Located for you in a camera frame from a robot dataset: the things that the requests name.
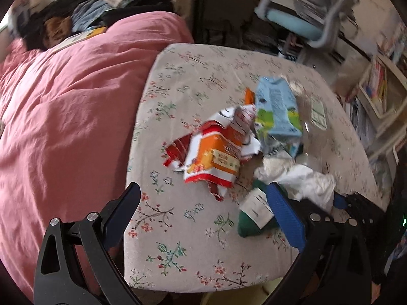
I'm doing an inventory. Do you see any green packet with label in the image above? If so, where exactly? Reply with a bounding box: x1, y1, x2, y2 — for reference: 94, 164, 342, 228
237, 179, 279, 238

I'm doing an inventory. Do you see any white tissue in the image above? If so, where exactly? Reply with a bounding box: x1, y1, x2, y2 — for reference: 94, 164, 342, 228
254, 156, 336, 213

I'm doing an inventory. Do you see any clear plastic bottle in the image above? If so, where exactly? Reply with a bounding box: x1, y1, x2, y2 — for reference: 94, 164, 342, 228
288, 81, 330, 172

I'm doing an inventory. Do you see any blue milk carton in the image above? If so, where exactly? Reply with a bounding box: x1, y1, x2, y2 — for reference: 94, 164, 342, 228
255, 77, 302, 158

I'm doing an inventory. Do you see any red orange snack bag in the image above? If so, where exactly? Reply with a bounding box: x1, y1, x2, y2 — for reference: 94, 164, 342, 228
164, 105, 261, 202

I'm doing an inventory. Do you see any floral tablecloth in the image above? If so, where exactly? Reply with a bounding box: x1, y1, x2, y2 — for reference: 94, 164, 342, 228
123, 42, 382, 293

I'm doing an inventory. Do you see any white bookshelf with books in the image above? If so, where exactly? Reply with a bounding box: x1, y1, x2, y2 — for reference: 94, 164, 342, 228
346, 21, 406, 194

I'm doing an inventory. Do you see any pink duvet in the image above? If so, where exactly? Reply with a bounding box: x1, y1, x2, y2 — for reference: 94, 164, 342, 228
1, 11, 193, 298

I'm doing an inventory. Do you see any orange sausage piece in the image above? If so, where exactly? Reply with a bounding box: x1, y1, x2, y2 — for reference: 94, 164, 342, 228
244, 87, 255, 105

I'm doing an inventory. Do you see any yellow book on bed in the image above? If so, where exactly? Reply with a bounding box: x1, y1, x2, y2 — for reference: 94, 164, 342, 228
52, 27, 108, 52

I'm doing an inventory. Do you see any blue grey desk chair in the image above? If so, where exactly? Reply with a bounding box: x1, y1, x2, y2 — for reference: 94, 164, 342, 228
255, 0, 359, 52

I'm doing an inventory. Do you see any pile of clothes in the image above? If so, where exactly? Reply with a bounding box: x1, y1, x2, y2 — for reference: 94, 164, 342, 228
9, 0, 188, 51

